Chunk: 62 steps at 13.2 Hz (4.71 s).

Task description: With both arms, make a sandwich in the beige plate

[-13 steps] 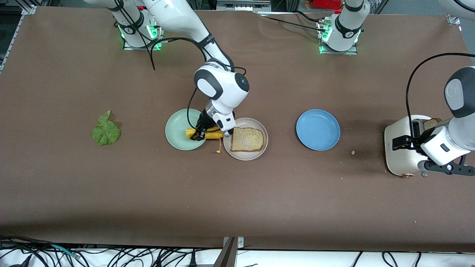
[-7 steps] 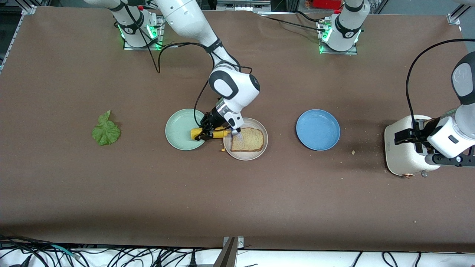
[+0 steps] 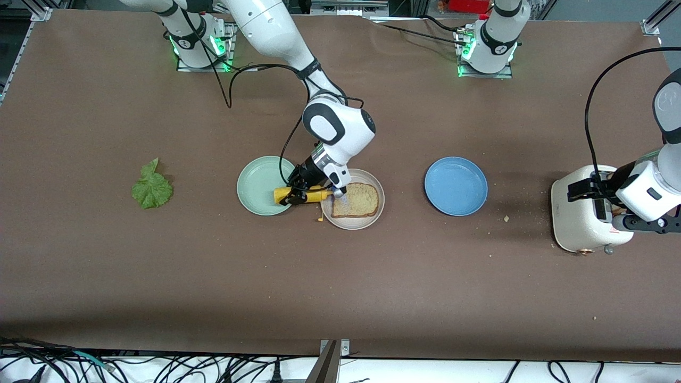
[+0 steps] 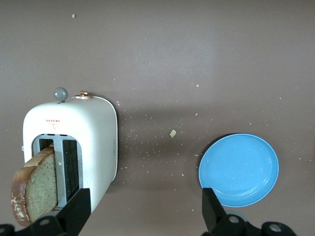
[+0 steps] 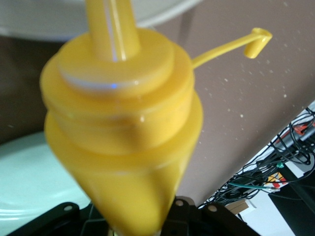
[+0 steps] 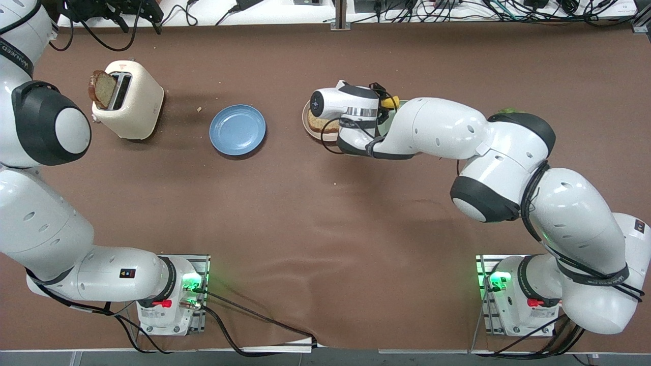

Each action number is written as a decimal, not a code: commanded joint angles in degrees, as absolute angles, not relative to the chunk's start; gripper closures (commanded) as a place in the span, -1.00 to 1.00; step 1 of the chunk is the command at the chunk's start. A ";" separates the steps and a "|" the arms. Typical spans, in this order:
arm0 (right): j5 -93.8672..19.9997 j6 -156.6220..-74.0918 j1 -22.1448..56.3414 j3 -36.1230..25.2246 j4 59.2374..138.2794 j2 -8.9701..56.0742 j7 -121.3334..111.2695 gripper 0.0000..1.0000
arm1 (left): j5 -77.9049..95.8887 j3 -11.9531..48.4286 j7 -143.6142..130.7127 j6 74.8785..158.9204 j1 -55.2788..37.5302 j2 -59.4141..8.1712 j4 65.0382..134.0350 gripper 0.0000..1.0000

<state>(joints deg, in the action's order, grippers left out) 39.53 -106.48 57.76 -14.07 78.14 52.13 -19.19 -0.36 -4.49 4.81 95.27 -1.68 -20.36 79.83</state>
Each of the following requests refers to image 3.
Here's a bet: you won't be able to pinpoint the yellow mustard squeeze bottle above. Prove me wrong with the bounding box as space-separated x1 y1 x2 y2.
273 185 335 223

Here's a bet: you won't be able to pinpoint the green lettuce leaf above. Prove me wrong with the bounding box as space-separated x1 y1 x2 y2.
131 157 174 210

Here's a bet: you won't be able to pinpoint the mint green plate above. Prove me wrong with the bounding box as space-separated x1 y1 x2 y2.
237 155 301 217

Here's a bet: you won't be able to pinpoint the beige plate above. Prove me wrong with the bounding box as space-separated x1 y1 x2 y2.
321 168 386 230

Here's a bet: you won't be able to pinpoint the blue plate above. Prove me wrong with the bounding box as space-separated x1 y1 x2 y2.
424 156 488 217

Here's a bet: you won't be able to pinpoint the white toaster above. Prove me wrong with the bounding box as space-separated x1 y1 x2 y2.
551 164 635 256

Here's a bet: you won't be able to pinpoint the grey metal equipment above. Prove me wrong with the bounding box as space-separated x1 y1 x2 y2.
310 0 390 16

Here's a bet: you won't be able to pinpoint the red box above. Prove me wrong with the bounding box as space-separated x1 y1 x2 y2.
447 0 490 14

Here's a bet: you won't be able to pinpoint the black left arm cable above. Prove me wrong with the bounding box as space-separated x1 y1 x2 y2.
584 47 681 187

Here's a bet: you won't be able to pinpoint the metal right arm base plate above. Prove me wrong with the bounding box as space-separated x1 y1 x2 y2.
176 21 236 73

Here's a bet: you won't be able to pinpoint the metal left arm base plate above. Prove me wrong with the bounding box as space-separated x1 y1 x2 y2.
456 29 514 79

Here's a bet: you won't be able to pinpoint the metal table bracket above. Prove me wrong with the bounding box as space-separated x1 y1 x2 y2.
305 339 351 383

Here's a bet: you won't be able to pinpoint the black base power cable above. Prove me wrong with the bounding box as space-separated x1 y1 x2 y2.
367 15 470 47

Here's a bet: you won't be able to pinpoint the tangled black floor cables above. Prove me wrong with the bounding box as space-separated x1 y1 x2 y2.
0 336 320 383

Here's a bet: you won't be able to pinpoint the teal floor cable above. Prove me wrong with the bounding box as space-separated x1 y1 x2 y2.
72 348 115 371

